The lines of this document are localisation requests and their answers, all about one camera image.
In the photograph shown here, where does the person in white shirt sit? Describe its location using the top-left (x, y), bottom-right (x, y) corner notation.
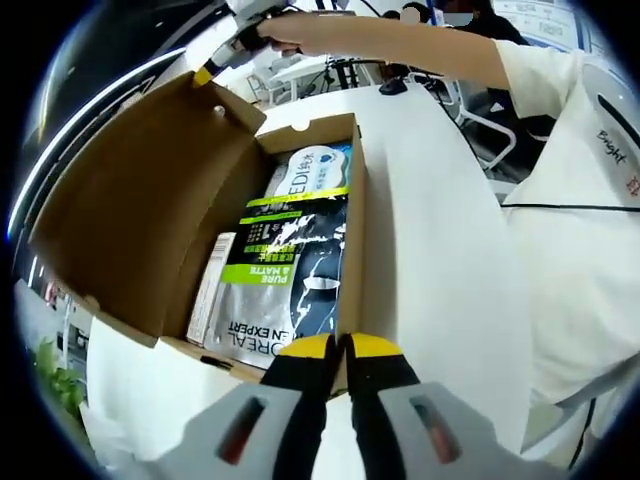
top-left (492, 37), bottom-right (640, 441)

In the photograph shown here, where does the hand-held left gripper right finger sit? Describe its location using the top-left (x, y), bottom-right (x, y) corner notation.
top-left (344, 332), bottom-right (541, 480)

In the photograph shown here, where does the person's right hand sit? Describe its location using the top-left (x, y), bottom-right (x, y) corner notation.
top-left (256, 16), bottom-right (305, 57)

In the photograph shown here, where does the black device cable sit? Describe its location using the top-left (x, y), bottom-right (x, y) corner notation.
top-left (502, 199), bottom-right (640, 214)

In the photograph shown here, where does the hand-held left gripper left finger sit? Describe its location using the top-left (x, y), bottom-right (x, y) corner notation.
top-left (149, 333), bottom-right (337, 480)

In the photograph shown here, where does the white chest device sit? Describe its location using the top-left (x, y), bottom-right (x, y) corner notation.
top-left (579, 62), bottom-right (640, 211)

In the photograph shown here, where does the black hanging cable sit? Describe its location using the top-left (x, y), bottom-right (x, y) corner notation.
top-left (569, 394), bottom-right (601, 466)

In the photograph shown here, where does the soft wet wipes pack item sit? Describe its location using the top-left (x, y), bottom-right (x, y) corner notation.
top-left (272, 142), bottom-right (354, 201)

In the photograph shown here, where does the potted green plant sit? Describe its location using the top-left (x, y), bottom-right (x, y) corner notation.
top-left (29, 339), bottom-right (86, 421)

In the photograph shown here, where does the black green sachet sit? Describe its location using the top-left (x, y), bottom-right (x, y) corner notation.
top-left (204, 192), bottom-right (349, 371)

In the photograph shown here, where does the white office chair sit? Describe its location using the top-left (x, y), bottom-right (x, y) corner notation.
top-left (407, 69), bottom-right (516, 171)

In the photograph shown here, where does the brown cardboard shoe box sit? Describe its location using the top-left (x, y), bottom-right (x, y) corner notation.
top-left (27, 69), bottom-right (364, 401)

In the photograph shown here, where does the small white printed carton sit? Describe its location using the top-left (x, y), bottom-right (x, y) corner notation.
top-left (185, 230), bottom-right (237, 346)

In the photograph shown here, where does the row of wall posters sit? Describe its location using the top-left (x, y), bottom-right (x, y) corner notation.
top-left (492, 0), bottom-right (576, 51)

